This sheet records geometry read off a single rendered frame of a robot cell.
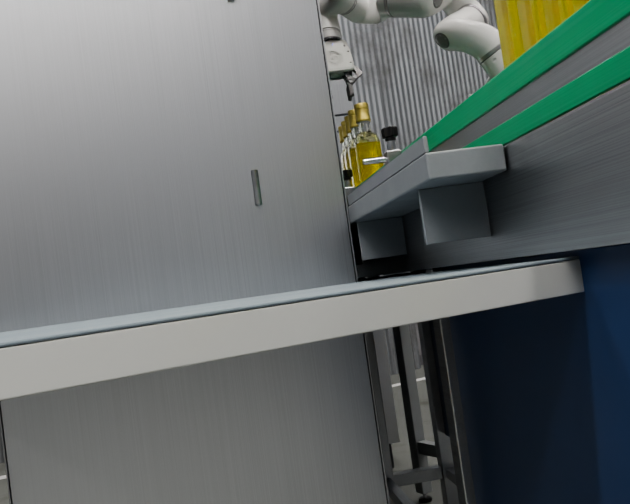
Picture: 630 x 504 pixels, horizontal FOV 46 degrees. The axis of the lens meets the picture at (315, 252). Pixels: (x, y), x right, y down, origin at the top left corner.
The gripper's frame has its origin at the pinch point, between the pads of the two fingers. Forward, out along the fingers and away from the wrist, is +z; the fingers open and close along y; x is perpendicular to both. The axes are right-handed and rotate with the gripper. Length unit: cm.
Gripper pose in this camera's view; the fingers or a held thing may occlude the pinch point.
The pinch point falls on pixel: (339, 93)
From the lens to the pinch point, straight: 204.5
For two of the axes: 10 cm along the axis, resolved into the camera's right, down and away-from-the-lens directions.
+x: -0.9, 3.1, 9.5
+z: 1.7, 9.4, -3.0
